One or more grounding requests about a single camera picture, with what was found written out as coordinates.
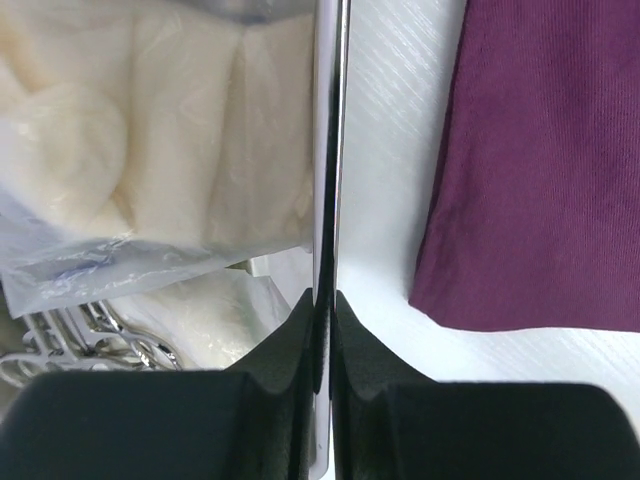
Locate clear packet beige gauze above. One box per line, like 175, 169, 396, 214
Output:
1, 1, 316, 316
109, 259, 293, 370

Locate purple cloth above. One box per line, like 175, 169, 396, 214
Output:
409, 0, 639, 332

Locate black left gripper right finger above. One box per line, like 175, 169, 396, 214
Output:
330, 296, 639, 479

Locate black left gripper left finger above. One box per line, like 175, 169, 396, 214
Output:
1, 292, 314, 479

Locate steel forceps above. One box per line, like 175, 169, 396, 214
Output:
20, 306, 129, 360
1, 352, 49, 389

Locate steel instrument tray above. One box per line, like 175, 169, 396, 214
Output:
306, 1, 351, 479

